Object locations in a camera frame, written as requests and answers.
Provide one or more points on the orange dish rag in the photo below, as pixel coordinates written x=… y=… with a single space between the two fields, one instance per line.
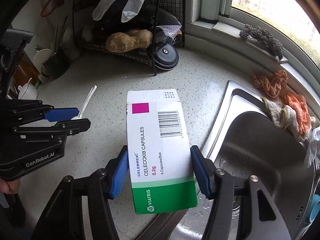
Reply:
x=287 y=109

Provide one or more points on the steel wool scrubber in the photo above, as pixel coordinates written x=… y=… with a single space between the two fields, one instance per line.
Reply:
x=264 y=37

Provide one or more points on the orange scissors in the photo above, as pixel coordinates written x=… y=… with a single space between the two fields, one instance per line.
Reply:
x=50 y=6

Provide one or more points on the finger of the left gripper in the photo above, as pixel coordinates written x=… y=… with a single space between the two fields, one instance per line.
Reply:
x=50 y=112
x=70 y=127

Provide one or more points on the white green medicine box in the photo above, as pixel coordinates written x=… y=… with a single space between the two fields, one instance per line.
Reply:
x=161 y=173

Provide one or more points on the white sugar jar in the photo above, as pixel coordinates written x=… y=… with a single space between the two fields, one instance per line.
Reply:
x=27 y=91

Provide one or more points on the black round lid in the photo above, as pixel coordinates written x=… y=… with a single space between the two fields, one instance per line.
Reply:
x=166 y=57

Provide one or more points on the black wire rack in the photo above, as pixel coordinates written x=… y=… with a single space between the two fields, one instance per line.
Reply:
x=164 y=18

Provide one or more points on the ginger root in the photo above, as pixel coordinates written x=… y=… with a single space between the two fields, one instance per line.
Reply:
x=124 y=42

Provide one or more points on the white plastic bag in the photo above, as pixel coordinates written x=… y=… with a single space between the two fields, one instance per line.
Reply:
x=313 y=148

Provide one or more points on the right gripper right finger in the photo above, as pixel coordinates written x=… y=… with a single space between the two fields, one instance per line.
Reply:
x=259 y=217

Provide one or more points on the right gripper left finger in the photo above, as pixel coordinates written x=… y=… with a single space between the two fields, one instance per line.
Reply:
x=62 y=217

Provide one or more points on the stainless steel sink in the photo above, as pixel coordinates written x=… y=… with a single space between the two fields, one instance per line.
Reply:
x=243 y=141

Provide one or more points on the person left hand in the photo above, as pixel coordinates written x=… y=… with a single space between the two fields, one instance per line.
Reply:
x=10 y=187

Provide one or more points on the teal bowl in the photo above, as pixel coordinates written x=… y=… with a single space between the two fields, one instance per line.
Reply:
x=313 y=209

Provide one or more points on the black utensil holder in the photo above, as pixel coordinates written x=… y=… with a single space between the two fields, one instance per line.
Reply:
x=56 y=65

